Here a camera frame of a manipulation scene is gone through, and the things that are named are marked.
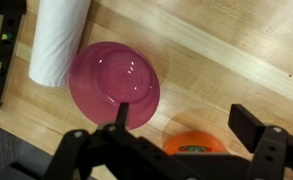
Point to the white paper towel roll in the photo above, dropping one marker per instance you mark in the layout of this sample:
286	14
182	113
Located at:
56	40

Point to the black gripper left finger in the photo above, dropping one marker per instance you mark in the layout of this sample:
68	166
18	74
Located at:
86	150

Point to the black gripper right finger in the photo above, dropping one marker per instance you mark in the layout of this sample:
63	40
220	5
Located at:
272	146

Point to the orange plastic bowl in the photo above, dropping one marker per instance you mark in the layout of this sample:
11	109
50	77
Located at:
192	141

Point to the long black box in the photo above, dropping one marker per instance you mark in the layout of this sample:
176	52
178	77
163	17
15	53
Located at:
2	50

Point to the purple plastic bowl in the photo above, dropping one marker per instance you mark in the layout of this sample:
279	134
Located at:
112	80

